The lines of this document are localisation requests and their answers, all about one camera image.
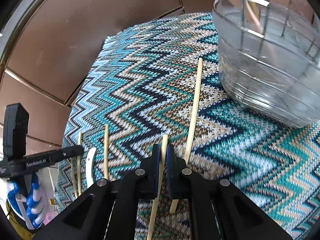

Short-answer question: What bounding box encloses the zigzag patterned table cloth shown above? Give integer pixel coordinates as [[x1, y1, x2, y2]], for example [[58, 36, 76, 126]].
[[62, 12, 319, 239]]

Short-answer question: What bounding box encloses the short bamboo chopstick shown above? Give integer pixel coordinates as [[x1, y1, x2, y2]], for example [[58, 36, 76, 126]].
[[104, 124, 109, 180]]

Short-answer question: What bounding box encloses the white spoon on cloth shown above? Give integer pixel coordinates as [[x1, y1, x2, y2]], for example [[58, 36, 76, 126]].
[[86, 147, 97, 188]]

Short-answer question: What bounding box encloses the clear plastic utensil caddy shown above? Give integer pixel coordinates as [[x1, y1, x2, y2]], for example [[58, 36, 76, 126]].
[[212, 0, 319, 127]]

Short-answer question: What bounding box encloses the left blue white gloved hand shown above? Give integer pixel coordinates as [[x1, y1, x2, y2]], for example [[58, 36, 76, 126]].
[[5, 173, 48, 230]]

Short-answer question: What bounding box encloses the long bamboo chopstick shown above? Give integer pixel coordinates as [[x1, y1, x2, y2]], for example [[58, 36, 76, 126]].
[[169, 58, 202, 214]]

